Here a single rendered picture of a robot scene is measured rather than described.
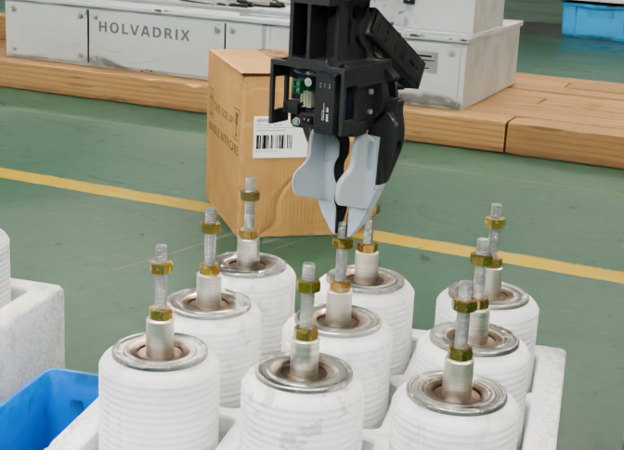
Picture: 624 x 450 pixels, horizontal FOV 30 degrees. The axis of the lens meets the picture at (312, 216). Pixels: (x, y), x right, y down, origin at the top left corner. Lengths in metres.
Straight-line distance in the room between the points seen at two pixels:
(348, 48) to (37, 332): 0.52
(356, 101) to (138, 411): 0.29
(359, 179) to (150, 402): 0.24
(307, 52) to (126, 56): 2.55
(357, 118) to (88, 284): 1.01
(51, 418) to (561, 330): 0.82
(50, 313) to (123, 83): 2.11
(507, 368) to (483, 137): 2.00
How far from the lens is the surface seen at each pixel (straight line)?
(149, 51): 3.39
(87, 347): 1.61
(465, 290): 0.86
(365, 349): 0.98
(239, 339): 1.01
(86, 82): 3.43
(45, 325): 1.28
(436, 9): 3.09
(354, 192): 0.94
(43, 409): 1.24
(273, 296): 1.12
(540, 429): 1.02
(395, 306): 1.09
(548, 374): 1.13
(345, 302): 1.00
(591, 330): 1.78
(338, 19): 0.90
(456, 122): 2.96
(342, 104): 0.89
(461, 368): 0.87
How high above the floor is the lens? 0.61
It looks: 16 degrees down
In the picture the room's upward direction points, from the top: 3 degrees clockwise
